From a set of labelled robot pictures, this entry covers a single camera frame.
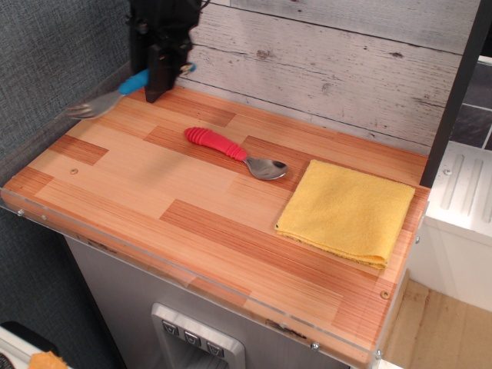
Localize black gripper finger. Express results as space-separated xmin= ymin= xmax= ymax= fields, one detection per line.
xmin=145 ymin=37 xmax=192 ymax=103
xmin=129 ymin=21 xmax=150 ymax=75

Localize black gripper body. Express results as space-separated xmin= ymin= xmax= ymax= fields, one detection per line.
xmin=129 ymin=0 xmax=202 ymax=48

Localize blue handled fork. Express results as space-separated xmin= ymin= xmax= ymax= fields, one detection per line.
xmin=63 ymin=63 xmax=197 ymax=120

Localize yellow folded napkin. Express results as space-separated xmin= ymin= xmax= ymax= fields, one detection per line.
xmin=275 ymin=160 xmax=415 ymax=270

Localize clear acrylic edge guard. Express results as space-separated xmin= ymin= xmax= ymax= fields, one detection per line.
xmin=1 ymin=180 xmax=389 ymax=368

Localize grey toy fridge front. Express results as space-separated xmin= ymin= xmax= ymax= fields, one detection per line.
xmin=66 ymin=238 xmax=346 ymax=368

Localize silver dispenser panel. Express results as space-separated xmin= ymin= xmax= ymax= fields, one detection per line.
xmin=151 ymin=303 xmax=246 ymax=368

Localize black orange object corner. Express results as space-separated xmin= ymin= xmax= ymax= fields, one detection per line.
xmin=1 ymin=321 xmax=70 ymax=368

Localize white toy sink counter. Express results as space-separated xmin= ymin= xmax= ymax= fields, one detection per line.
xmin=405 ymin=55 xmax=492 ymax=313

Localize red handled spoon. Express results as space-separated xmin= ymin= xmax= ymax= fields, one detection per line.
xmin=184 ymin=127 xmax=289 ymax=181

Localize dark right shelf post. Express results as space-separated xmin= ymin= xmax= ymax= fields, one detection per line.
xmin=420 ymin=0 xmax=491 ymax=188

